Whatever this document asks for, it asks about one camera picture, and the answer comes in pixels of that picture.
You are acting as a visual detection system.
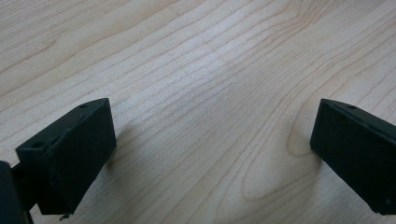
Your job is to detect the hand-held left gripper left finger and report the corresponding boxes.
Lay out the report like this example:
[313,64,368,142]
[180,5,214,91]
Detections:
[15,97,118,217]

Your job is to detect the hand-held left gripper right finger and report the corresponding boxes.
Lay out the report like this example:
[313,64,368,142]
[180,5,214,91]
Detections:
[309,98,396,217]

